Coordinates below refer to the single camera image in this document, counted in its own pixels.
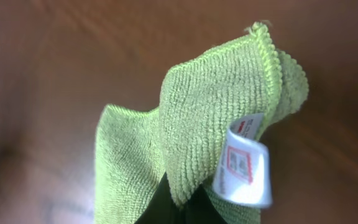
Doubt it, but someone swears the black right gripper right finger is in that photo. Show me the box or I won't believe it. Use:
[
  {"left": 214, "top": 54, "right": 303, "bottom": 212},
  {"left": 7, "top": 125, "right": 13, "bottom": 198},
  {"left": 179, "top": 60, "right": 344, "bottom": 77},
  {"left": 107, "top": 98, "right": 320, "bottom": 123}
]
[{"left": 183, "top": 185, "right": 227, "bottom": 224}]

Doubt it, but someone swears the green microfiber cloth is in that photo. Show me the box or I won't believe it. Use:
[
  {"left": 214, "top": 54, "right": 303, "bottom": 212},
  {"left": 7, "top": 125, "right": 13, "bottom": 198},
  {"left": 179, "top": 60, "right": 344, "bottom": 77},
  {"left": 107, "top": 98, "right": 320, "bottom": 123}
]
[{"left": 94, "top": 22, "right": 309, "bottom": 223}]

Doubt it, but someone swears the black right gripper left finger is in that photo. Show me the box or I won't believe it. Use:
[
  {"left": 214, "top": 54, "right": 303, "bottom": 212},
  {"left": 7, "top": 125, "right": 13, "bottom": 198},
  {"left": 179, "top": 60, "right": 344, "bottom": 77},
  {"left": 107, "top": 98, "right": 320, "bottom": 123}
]
[{"left": 135, "top": 173, "right": 182, "bottom": 224}]

